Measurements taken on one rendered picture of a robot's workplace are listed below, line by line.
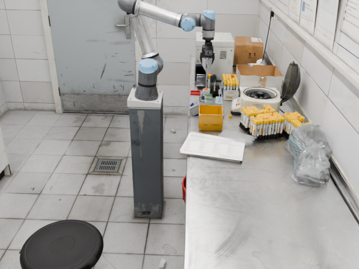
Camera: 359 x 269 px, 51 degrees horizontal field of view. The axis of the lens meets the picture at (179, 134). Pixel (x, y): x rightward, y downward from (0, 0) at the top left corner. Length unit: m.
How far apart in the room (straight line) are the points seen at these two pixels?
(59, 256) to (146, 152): 1.05
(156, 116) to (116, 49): 1.88
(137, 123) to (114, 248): 0.84
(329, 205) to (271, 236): 0.33
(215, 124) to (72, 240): 0.94
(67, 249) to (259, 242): 0.80
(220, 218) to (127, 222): 1.41
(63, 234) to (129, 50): 2.68
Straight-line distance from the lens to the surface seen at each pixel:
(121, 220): 2.82
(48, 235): 1.80
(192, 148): 1.87
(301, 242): 1.43
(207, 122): 2.05
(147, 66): 2.30
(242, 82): 2.55
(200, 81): 2.65
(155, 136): 2.43
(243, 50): 3.17
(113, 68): 4.21
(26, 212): 3.05
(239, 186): 1.64
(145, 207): 2.75
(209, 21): 2.32
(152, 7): 2.25
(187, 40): 4.10
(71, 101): 4.47
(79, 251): 1.69
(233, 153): 1.85
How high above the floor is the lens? 1.81
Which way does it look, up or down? 28 degrees down
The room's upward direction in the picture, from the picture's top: 1 degrees clockwise
